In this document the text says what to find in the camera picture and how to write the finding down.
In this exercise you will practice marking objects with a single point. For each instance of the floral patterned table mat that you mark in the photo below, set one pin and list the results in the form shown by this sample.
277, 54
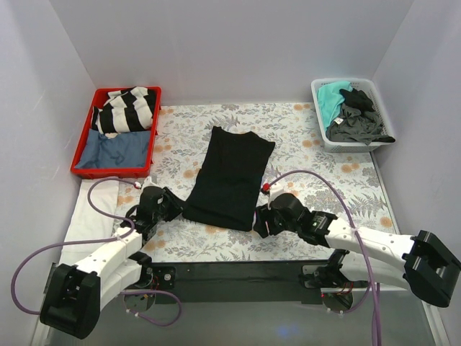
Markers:
347, 185

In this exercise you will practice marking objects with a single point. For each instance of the teal t-shirt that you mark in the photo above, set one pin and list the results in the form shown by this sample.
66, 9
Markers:
330, 100

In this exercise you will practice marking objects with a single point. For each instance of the black white striped shirt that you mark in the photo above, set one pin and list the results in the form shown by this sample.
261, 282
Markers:
125, 111

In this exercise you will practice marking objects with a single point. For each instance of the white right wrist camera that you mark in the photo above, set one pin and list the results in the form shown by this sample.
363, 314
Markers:
272, 190

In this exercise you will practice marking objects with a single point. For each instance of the grey t-shirt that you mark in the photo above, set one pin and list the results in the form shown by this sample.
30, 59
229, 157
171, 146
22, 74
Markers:
353, 125

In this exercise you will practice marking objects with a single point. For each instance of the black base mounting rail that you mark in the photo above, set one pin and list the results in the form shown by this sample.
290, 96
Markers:
225, 282

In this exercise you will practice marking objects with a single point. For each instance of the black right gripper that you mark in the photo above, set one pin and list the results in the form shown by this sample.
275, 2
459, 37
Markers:
263, 223

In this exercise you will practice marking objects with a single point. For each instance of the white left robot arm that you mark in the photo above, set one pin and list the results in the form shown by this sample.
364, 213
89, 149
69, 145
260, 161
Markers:
77, 293

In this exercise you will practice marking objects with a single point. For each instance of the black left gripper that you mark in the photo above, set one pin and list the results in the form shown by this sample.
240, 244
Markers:
171, 203

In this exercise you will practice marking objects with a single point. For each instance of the white plastic laundry basket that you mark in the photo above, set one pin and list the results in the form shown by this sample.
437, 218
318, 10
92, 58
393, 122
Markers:
369, 89

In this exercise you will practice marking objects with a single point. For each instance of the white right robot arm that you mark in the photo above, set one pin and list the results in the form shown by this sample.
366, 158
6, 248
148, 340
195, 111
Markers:
420, 263

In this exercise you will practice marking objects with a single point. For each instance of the aluminium table frame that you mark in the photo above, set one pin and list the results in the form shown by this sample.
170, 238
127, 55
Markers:
76, 296

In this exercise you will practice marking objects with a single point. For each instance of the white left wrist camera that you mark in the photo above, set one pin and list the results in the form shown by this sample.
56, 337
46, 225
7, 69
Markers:
147, 182

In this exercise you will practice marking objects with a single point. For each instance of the red plastic tray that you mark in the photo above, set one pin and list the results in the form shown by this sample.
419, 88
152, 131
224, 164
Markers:
100, 96

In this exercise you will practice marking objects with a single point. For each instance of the white folded cloth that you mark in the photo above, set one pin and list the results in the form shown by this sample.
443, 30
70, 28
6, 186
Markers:
86, 223

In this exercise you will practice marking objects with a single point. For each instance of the black t-shirt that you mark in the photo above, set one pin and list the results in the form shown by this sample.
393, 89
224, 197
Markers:
227, 186

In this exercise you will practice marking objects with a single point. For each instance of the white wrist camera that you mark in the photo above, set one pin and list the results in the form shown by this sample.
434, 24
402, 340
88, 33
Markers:
147, 182
272, 190

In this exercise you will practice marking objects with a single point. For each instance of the blue folded shirt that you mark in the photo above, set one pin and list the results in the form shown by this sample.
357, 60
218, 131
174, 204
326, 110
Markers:
125, 150

